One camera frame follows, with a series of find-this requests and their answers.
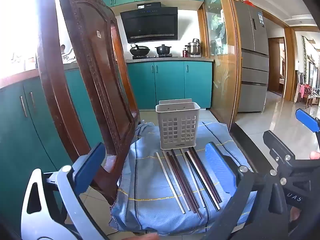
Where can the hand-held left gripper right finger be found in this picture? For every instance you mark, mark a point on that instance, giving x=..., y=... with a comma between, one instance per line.
x=220, y=170

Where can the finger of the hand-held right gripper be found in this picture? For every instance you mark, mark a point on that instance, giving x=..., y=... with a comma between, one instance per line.
x=275, y=142
x=306, y=120

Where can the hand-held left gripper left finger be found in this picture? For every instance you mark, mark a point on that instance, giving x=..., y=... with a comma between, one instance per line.
x=92, y=166

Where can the dark brown chopstick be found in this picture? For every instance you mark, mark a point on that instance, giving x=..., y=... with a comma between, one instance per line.
x=186, y=180
x=206, y=175
x=200, y=180

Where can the white chopstick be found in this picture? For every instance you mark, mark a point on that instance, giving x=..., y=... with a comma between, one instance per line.
x=176, y=180
x=170, y=182
x=193, y=180
x=203, y=180

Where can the reddish brown chopstick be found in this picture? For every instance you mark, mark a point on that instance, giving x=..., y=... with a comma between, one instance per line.
x=183, y=185

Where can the grey plastic utensil basket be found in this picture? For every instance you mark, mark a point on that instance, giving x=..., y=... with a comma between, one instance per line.
x=175, y=130

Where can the person's right hand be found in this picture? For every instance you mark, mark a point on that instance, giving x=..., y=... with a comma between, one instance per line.
x=315, y=155

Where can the blue checked cloth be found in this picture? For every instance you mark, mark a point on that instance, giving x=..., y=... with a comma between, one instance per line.
x=150, y=180

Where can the grey refrigerator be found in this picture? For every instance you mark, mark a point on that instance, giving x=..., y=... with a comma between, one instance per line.
x=252, y=55

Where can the teal side base cabinets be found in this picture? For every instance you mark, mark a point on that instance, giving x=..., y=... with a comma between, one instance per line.
x=15, y=130

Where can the wood framed glass door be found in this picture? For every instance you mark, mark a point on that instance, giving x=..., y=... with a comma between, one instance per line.
x=217, y=55

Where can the white dish rack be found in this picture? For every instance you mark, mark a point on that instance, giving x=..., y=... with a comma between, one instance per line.
x=68, y=58

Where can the kitchen countertop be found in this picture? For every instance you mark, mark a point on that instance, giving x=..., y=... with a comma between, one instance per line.
x=195, y=59

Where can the red bottle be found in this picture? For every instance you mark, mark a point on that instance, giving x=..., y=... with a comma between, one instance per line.
x=185, y=53

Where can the steel pot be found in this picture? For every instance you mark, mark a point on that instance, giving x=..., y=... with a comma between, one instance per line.
x=194, y=48

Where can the carved wooden chair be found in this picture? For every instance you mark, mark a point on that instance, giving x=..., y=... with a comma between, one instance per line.
x=82, y=42

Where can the black wok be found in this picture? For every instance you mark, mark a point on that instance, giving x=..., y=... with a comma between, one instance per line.
x=139, y=50

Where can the gas stove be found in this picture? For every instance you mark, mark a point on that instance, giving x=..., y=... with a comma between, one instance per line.
x=152, y=56

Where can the black cooking pot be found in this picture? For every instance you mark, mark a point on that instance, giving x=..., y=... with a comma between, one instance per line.
x=163, y=50

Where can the black range hood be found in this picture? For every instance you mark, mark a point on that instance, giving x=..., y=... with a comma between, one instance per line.
x=150, y=25

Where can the wooden door frame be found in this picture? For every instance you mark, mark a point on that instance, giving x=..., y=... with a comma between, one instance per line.
x=290, y=55

